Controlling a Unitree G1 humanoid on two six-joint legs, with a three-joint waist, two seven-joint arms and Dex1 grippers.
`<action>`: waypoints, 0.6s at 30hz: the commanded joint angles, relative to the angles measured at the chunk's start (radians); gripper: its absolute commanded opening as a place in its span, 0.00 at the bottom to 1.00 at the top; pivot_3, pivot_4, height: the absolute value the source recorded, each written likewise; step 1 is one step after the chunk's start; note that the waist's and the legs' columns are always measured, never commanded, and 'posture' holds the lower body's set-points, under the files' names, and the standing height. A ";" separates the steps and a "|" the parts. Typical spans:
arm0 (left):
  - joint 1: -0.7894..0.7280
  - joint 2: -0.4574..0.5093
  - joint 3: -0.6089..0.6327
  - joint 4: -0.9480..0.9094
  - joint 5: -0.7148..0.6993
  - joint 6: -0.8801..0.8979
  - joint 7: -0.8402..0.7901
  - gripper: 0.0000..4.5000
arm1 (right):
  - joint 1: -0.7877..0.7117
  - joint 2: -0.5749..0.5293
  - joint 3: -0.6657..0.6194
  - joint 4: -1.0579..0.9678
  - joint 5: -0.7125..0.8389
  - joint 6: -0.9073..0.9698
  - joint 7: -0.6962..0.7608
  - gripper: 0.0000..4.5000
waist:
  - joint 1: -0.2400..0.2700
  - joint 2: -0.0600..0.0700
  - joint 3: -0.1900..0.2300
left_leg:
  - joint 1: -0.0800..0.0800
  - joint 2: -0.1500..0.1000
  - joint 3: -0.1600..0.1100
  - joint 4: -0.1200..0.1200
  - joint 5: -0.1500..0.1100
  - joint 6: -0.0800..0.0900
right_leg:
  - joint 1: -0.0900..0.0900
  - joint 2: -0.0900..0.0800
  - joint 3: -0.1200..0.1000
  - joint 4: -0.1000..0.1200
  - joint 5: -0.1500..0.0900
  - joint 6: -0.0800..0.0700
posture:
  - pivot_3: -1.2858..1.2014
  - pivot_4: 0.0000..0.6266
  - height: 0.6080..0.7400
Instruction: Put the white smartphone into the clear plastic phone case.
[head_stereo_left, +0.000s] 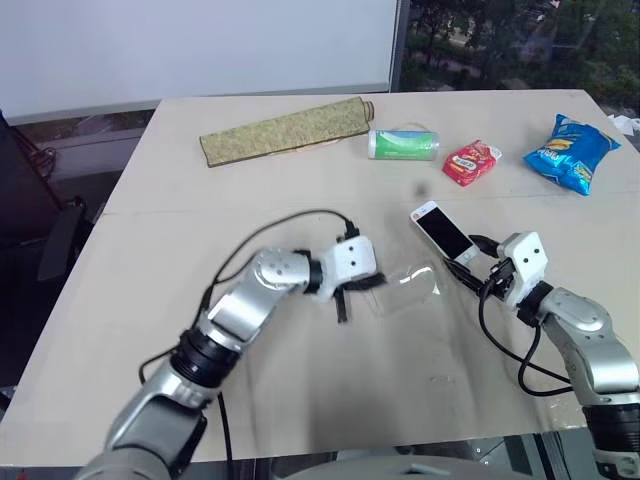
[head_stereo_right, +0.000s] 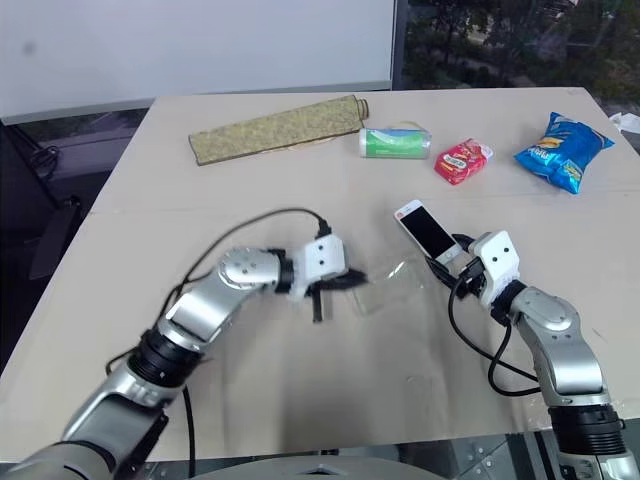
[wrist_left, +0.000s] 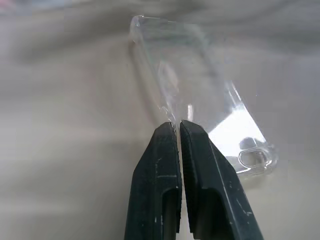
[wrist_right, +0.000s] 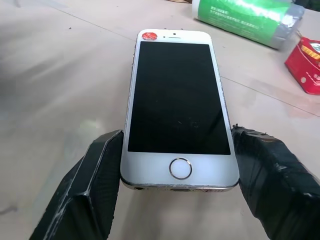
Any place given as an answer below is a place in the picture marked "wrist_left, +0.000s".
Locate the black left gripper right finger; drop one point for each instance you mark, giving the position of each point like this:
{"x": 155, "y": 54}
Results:
{"x": 217, "y": 190}

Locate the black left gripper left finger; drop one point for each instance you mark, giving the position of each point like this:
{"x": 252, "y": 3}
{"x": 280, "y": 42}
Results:
{"x": 147, "y": 180}

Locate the clear plastic phone case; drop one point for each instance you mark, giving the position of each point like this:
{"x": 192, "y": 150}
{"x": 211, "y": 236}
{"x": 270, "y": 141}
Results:
{"x": 190, "y": 75}

